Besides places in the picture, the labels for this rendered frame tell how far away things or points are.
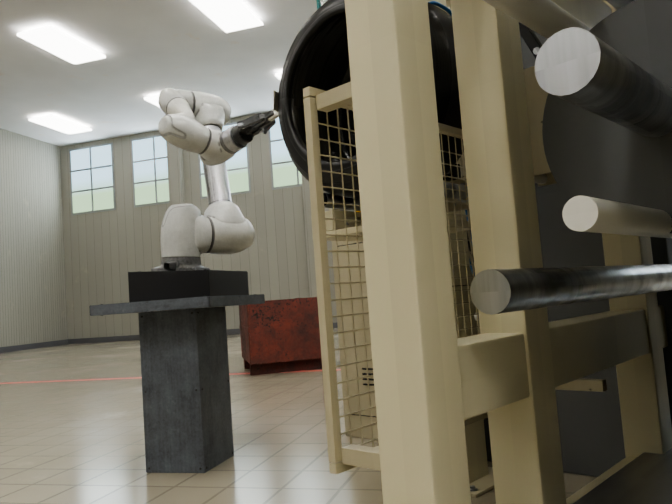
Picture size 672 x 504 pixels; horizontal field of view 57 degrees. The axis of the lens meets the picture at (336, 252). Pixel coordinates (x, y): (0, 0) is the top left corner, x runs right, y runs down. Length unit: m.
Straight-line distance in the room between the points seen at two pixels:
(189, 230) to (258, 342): 2.97
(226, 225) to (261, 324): 2.86
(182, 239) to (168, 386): 0.57
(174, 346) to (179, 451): 0.39
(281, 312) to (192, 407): 3.04
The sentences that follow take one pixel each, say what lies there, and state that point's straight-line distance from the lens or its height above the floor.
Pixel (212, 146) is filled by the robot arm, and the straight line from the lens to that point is 2.29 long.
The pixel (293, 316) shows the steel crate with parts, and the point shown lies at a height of 0.48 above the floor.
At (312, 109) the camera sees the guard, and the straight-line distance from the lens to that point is 1.16.
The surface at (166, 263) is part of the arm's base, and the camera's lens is 2.48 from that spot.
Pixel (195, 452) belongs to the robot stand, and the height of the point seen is 0.08.
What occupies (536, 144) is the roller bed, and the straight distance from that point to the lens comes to 1.78.
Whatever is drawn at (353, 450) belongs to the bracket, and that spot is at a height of 0.34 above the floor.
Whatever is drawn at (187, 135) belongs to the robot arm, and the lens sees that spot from 2.24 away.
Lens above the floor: 0.61
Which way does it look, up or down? 4 degrees up
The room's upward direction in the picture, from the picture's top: 4 degrees counter-clockwise
